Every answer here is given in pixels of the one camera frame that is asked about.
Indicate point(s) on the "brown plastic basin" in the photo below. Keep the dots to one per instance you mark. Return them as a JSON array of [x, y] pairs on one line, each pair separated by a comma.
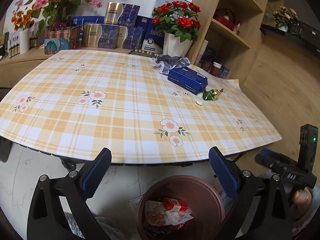
[[207, 205]]

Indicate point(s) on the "small white cap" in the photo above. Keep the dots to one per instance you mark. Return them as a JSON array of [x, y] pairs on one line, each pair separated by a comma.
[[199, 102], [200, 95]]

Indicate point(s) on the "striped basket box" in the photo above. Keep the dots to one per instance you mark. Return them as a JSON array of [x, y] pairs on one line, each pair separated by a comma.
[[61, 42]]

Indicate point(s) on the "white ribbed vase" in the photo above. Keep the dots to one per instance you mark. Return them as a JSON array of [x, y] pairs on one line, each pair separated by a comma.
[[24, 42]]

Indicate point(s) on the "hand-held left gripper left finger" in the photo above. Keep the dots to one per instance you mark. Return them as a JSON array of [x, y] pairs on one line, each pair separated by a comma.
[[97, 172]]

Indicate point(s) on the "red cup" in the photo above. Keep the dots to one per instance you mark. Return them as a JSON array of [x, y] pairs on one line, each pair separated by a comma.
[[217, 69]]

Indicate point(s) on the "gold capsule tray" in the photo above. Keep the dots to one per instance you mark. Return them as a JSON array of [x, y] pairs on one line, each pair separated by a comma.
[[143, 52]]

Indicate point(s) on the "small white vase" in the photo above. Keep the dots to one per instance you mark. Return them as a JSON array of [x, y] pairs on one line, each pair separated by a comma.
[[283, 28]]

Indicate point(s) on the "pink rose bouquet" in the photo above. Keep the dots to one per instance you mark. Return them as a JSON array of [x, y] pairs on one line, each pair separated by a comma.
[[285, 16]]

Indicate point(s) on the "dark cup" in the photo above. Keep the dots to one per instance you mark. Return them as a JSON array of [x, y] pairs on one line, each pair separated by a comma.
[[206, 65]]

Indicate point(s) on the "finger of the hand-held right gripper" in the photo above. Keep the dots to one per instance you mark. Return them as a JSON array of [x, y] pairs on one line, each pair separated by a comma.
[[275, 156], [266, 161]]

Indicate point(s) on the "purple flowers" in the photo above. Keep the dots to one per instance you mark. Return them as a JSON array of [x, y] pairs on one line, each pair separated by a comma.
[[58, 26]]

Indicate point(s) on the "red rose bouquet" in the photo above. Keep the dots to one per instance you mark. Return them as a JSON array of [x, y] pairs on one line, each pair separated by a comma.
[[178, 21]]

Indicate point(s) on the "blue gold gift box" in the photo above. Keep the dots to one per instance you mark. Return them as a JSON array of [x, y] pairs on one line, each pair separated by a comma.
[[122, 15], [100, 36], [131, 38]]

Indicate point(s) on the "yellow plaid floral tablecloth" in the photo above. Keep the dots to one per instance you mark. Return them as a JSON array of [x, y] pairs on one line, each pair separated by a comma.
[[112, 120]]

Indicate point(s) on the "black device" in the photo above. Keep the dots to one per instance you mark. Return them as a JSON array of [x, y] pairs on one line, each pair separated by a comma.
[[307, 31]]

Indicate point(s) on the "blue white badge box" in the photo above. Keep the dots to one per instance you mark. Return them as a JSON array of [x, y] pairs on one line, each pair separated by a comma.
[[152, 42]]

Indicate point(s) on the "dark blue rectangular box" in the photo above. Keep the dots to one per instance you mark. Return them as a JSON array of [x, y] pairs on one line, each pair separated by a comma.
[[187, 78]]

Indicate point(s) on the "blue purple box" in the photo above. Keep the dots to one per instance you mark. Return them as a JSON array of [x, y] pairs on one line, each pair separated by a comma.
[[225, 72]]

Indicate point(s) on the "grey crumpled wrapper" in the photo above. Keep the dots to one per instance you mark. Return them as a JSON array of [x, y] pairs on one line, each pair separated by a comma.
[[171, 63]]

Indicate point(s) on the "white green box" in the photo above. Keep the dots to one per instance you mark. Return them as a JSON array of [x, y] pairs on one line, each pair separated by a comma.
[[32, 36]]

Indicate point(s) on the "glass perfume bottle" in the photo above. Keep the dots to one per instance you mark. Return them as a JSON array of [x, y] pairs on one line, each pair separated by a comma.
[[237, 30]]

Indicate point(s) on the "floral blister pack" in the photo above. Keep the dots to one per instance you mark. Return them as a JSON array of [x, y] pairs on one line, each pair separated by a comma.
[[156, 215]]

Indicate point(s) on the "black counter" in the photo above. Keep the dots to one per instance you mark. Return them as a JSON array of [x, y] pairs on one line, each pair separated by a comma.
[[277, 33]]

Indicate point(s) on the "wooden shelf unit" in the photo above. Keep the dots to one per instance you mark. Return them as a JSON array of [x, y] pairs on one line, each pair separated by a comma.
[[207, 0]]

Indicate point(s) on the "dark blue box red label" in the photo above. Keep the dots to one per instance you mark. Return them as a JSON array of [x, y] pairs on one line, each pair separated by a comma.
[[143, 21]]

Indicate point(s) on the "green gold wrapper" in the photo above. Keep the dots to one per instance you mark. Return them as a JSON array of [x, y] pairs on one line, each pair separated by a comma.
[[212, 94]]

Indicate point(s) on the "long blue box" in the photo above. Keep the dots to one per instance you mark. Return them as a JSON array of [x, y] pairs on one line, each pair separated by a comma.
[[87, 20]]

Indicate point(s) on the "white square vase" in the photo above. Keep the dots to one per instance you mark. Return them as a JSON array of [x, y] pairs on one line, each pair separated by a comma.
[[176, 46]]

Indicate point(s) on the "orange flower bouquet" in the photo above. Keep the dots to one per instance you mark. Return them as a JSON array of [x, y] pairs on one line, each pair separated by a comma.
[[22, 20]]

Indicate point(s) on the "person's right hand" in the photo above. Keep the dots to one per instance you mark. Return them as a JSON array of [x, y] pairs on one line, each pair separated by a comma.
[[302, 200]]

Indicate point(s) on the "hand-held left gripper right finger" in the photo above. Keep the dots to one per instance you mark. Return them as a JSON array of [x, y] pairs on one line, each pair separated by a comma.
[[225, 173]]

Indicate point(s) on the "row of small brown bottles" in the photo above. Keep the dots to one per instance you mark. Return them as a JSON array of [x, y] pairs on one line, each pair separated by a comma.
[[13, 51]]

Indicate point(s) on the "stack of pastel cups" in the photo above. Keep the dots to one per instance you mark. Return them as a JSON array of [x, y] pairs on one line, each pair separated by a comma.
[[201, 52]]

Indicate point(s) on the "pink blossom plant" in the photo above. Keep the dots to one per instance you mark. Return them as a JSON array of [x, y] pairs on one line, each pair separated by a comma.
[[55, 2]]

